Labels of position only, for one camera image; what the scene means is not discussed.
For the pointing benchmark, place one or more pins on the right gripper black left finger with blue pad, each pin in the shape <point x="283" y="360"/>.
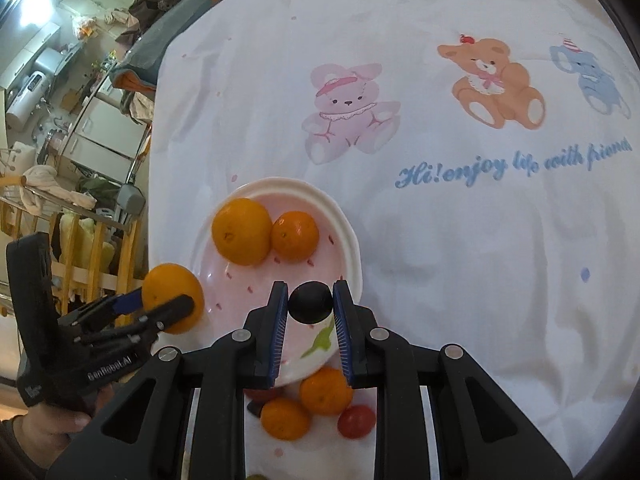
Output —
<point x="183" y="410"/>

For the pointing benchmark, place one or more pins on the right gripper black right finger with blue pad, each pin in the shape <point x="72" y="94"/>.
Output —
<point x="437" y="407"/>

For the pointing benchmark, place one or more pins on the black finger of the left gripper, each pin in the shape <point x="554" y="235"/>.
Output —
<point x="103" y="312"/>
<point x="158" y="320"/>

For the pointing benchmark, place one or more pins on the large orange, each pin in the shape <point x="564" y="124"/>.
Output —
<point x="168" y="281"/>
<point x="241" y="232"/>

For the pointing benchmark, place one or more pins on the red cherry tomato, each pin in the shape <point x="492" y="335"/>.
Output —
<point x="263" y="396"/>
<point x="356" y="422"/>

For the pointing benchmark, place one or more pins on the mandarin orange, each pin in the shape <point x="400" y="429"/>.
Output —
<point x="325" y="392"/>
<point x="285" y="419"/>

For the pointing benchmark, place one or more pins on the dark purple grape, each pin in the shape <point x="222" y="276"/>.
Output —
<point x="310" y="303"/>

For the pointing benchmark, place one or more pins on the person's left hand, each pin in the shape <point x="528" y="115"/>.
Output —
<point x="43" y="433"/>

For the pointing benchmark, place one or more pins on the pink white ceramic plate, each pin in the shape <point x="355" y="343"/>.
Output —
<point x="231" y="291"/>

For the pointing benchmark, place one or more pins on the small mandarin on plate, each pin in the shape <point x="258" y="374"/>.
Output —
<point x="295" y="236"/>

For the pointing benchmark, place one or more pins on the white cabinet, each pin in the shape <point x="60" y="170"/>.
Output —
<point x="103" y="139"/>

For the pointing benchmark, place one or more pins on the white water heater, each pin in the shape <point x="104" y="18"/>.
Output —
<point x="33" y="91"/>

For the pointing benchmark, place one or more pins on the pile of clothes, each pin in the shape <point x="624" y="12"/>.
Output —
<point x="159" y="22"/>

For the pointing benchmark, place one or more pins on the white cartoon bear bedsheet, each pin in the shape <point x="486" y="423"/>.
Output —
<point x="486" y="153"/>

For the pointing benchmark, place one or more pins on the wooden crib rail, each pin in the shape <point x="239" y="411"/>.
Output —
<point x="98" y="254"/>

